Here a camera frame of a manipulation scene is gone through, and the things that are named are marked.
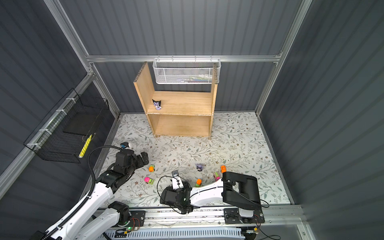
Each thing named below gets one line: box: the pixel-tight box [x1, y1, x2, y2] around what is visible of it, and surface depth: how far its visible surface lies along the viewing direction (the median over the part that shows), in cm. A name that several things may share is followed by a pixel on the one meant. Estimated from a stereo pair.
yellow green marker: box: [78, 134, 93, 159], surface depth 70 cm
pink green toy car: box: [144, 176, 155, 185], surface depth 86 cm
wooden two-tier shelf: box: [133, 61, 219, 138], surface depth 91 cm
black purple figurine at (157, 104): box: [152, 99, 162, 111], surface depth 83 cm
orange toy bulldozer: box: [220, 165, 227, 173], surface depth 91 cm
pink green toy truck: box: [213, 171, 221, 182], surface depth 87 cm
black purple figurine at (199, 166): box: [195, 163, 205, 172], surface depth 89 cm
